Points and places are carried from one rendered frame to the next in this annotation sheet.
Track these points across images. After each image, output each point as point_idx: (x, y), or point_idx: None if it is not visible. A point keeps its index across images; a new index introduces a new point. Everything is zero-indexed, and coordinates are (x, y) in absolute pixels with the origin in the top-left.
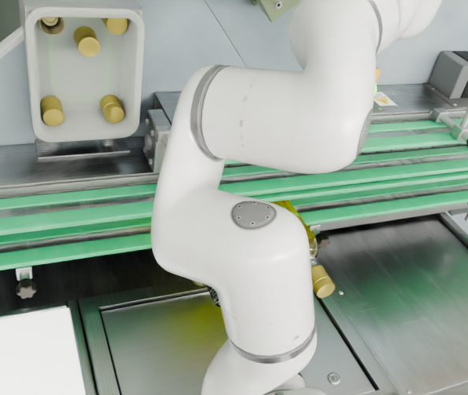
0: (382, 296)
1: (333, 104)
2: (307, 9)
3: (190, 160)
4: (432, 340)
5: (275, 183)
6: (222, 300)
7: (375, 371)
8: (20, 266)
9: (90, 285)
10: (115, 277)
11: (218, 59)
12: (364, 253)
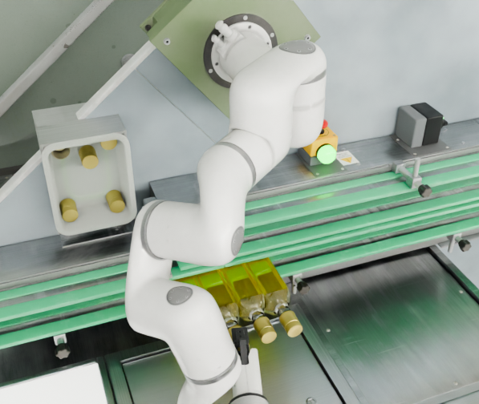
0: (366, 329)
1: (210, 230)
2: (200, 168)
3: (144, 263)
4: (407, 364)
5: (253, 245)
6: (170, 348)
7: (347, 393)
8: (56, 333)
9: (115, 343)
10: (135, 334)
11: (197, 147)
12: (353, 292)
